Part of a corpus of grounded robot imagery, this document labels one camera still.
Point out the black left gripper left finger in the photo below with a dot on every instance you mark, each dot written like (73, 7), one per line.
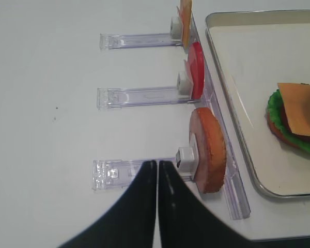
(130, 221)

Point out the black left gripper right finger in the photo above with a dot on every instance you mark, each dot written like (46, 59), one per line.
(184, 221)

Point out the lettuce on burger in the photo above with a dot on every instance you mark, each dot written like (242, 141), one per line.
(273, 108)

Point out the red tomato slice left rack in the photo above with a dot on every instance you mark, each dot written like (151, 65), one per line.
(194, 74)

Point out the cheese slice on burger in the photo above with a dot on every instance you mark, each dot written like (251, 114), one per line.
(296, 99)

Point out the orange cheese slice left rack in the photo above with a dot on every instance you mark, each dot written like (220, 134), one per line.
(185, 12)

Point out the clear pusher track left near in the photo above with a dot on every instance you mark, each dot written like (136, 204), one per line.
(117, 174)

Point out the clear pusher track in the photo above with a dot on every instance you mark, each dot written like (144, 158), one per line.
(117, 174)
(119, 98)
(171, 39)

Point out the bottom bun left rack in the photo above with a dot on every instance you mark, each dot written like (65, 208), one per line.
(210, 172)

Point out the clear pusher track left middle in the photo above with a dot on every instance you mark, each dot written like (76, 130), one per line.
(119, 98)

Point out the bottom bun on burger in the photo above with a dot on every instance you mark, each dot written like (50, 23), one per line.
(278, 133)

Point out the clear pusher track left far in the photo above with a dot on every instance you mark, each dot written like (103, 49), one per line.
(171, 39)

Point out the metal serving tray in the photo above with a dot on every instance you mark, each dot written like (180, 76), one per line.
(253, 53)

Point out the clear long rail left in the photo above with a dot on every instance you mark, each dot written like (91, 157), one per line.
(236, 198)

